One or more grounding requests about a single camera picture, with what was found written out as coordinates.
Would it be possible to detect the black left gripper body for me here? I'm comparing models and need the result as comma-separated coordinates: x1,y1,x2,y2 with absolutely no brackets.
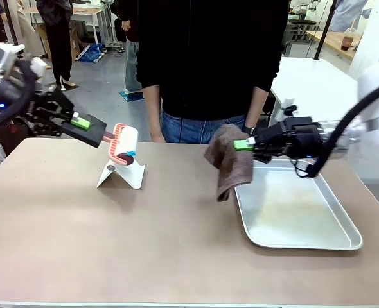
0,80,38,124

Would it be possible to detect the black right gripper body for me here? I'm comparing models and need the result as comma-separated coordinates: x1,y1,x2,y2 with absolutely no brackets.
284,117,324,158

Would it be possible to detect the brown cloth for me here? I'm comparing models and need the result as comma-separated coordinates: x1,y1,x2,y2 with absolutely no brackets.
204,124,254,203

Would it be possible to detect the lint roller with black handle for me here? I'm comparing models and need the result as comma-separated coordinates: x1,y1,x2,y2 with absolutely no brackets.
60,118,139,166

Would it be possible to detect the person's right forearm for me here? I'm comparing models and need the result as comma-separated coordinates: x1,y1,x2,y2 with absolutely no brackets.
144,85,163,137

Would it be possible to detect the person's right hand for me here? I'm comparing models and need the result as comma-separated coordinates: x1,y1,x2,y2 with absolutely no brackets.
149,130,166,144

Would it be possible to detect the blue plastic bag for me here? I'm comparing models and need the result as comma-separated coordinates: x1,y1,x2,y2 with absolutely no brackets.
78,43,105,64

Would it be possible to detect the bystander in beige trousers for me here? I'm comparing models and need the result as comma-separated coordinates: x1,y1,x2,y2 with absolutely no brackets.
3,0,52,70

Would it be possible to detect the bystander in black trousers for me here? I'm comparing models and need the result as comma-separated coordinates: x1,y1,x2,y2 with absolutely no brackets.
37,0,76,87

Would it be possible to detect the silver metal tray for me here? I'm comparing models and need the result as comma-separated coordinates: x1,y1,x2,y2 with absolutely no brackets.
233,158,364,250

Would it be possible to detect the bystander in blue jeans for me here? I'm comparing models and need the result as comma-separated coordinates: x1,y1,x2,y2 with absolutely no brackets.
115,0,143,94

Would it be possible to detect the white lint roller stand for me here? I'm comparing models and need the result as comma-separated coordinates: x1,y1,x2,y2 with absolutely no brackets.
96,157,145,190

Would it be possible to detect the wooden background table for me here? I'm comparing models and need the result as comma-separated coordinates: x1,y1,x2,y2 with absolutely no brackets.
24,6,104,46

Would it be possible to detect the light wooden workbench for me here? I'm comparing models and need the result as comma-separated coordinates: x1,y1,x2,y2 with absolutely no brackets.
304,30,364,60

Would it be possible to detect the person in black hoodie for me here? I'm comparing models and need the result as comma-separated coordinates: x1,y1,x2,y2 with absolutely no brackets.
134,0,290,144

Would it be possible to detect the plastic cup with dark drink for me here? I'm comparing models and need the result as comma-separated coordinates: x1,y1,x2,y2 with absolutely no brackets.
340,27,356,51

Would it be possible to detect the black vertical pole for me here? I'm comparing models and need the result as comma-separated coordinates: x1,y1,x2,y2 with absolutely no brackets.
314,0,337,60

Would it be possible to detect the bystander in light blue shirt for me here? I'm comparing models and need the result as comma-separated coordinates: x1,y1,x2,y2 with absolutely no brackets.
332,0,369,33

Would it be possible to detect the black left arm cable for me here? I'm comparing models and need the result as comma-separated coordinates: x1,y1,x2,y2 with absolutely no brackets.
0,60,39,129

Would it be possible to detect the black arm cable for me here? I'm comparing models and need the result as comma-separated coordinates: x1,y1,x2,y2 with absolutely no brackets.
0,60,39,129
294,75,379,179

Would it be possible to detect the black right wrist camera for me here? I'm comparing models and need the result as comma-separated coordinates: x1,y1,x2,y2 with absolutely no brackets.
281,104,299,120

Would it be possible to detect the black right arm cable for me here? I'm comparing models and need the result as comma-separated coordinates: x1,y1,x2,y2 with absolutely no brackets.
294,75,379,179

